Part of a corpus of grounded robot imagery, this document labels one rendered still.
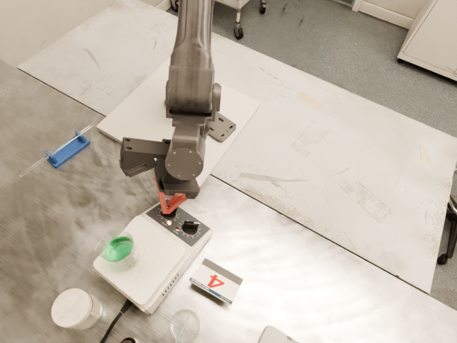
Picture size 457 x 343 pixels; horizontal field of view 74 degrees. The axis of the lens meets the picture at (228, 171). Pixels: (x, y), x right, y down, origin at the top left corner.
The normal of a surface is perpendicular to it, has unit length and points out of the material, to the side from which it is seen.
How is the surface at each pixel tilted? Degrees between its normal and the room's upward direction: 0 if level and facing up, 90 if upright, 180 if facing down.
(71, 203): 0
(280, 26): 0
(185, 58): 40
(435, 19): 90
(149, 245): 0
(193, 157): 64
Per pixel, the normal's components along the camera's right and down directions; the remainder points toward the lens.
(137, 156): 0.33, 0.60
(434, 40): -0.50, 0.72
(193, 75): 0.04, 0.15
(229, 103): 0.08, -0.49
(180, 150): 0.01, 0.54
